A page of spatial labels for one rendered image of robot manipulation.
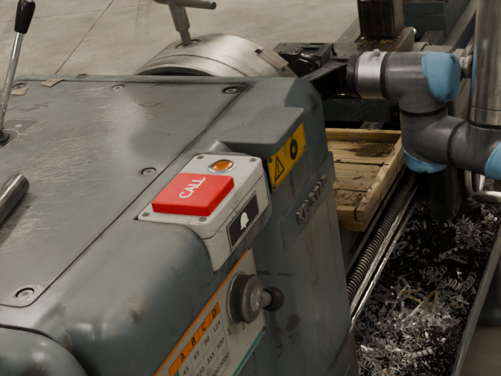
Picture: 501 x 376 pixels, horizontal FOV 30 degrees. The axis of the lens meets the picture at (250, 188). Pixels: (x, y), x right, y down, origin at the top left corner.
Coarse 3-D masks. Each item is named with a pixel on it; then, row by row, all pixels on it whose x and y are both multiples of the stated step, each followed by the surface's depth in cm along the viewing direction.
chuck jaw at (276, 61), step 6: (270, 48) 140; (258, 54) 135; (264, 54) 135; (270, 54) 139; (276, 54) 140; (270, 60) 135; (276, 60) 136; (282, 60) 139; (276, 66) 135; (282, 66) 136
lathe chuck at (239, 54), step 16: (176, 48) 135; (192, 48) 133; (208, 48) 132; (224, 48) 133; (240, 48) 133; (256, 48) 135; (144, 64) 135; (224, 64) 129; (240, 64) 130; (256, 64) 132
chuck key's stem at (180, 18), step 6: (168, 0) 132; (174, 0) 131; (168, 6) 132; (174, 6) 132; (174, 12) 132; (180, 12) 132; (174, 18) 133; (180, 18) 133; (186, 18) 133; (174, 24) 133; (180, 24) 133; (186, 24) 133; (180, 30) 133; (186, 30) 134; (180, 36) 134; (186, 36) 134; (186, 42) 134
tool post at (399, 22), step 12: (360, 0) 185; (372, 0) 183; (384, 0) 182; (396, 0) 184; (360, 12) 187; (372, 12) 184; (384, 12) 183; (396, 12) 185; (360, 24) 188; (372, 24) 185; (384, 24) 184; (396, 24) 185; (372, 36) 188; (384, 36) 187; (396, 36) 186
